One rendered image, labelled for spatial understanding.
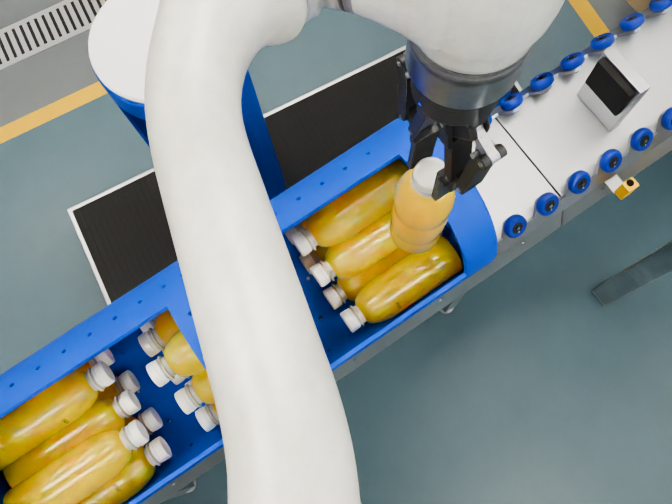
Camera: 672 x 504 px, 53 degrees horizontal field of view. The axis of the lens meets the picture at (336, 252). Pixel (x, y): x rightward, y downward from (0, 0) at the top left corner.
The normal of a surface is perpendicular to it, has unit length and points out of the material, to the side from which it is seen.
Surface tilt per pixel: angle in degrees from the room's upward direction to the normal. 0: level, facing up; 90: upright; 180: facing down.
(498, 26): 88
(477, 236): 50
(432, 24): 91
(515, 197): 0
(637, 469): 0
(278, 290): 42
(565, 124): 0
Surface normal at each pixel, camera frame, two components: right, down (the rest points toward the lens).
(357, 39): -0.04, -0.25
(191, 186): -0.28, -0.22
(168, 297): -0.29, -0.59
